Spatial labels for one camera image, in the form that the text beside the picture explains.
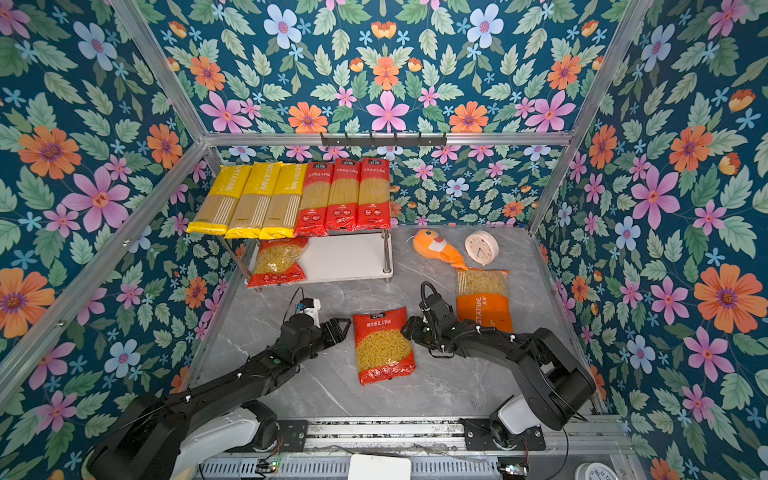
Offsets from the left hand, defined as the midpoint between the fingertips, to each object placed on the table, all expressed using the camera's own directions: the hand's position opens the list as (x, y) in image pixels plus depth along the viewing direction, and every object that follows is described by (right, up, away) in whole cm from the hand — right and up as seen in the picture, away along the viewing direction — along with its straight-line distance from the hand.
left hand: (349, 320), depth 83 cm
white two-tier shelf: (-6, +18, +16) cm, 25 cm away
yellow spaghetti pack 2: (-24, +32, -7) cm, 41 cm away
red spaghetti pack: (-7, +32, -8) cm, 34 cm away
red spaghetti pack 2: (0, +32, -8) cm, 33 cm away
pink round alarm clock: (+43, +21, +21) cm, 52 cm away
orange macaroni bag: (+41, +5, +11) cm, 43 cm away
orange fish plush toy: (+25, +22, +21) cm, 39 cm away
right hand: (+15, -5, +5) cm, 17 cm away
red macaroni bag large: (+9, -9, +1) cm, 13 cm away
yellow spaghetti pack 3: (-15, +31, -8) cm, 35 cm away
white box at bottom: (+10, -29, -18) cm, 35 cm away
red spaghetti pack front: (+8, +32, -8) cm, 34 cm away
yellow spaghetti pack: (-32, +29, -10) cm, 44 cm away
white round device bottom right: (+59, -30, -17) cm, 68 cm away
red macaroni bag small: (-26, +16, +12) cm, 33 cm away
